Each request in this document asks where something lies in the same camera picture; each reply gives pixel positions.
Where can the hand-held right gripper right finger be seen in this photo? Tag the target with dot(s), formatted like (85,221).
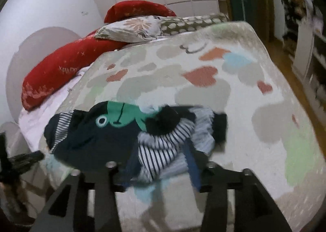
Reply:
(191,168)

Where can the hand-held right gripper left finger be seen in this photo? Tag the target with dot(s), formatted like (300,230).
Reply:
(112,181)

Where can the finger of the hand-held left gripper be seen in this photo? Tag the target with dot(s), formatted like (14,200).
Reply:
(25,158)

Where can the white bed sheet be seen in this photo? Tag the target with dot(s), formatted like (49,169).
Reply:
(48,110)

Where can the heart print blanket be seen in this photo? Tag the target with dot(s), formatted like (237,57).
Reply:
(208,99)

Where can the long red pillow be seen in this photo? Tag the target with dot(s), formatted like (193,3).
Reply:
(56,69)

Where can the grey rounded headboard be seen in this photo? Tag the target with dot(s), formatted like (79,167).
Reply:
(28,51)

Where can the dotted olive pillow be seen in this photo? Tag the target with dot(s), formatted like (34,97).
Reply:
(188,24)

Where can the floral print pillow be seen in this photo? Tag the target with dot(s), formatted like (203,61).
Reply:
(130,28)

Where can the small red pillow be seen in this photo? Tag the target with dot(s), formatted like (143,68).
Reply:
(137,10)

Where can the white shelf unit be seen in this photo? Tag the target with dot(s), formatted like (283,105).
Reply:
(305,43)

